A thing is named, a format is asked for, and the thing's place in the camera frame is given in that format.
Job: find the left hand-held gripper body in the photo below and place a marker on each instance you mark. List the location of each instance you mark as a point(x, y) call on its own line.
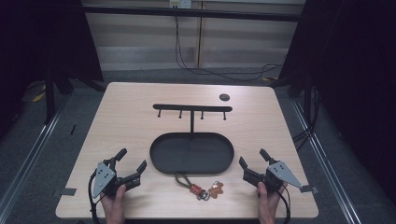
point(103, 179)

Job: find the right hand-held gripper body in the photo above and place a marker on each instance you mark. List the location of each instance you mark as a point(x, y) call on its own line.
point(280, 172)

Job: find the black key rack with tray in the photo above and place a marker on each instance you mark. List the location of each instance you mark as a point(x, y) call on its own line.
point(191, 154)

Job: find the person's left hand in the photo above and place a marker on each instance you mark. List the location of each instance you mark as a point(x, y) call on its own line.
point(114, 205)

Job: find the person's right hand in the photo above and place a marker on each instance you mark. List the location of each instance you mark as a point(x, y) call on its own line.
point(266, 205)

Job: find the grey tape strip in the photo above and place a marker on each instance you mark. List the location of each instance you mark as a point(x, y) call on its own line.
point(67, 191)
point(309, 188)

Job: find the short black floor tape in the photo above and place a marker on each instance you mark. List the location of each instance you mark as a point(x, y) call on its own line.
point(73, 129)

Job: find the black round disc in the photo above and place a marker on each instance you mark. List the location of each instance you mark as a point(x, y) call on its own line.
point(224, 97)

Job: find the black metal stand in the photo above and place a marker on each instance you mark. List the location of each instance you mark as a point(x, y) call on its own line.
point(307, 96)
point(49, 99)

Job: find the yellow floor tape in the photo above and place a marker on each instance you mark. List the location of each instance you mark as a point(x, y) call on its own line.
point(39, 97)

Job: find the black curtain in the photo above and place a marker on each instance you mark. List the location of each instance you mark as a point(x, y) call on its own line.
point(358, 62)
point(37, 37)

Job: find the black horizontal bar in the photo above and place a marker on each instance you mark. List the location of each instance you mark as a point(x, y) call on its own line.
point(218, 14)

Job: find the metal floor rail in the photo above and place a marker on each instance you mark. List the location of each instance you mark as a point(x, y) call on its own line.
point(30, 157)
point(322, 157)

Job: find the beige wall post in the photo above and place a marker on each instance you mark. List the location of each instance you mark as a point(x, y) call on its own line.
point(199, 34)

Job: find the white wall socket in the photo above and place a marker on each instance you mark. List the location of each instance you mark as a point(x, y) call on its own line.
point(180, 3)

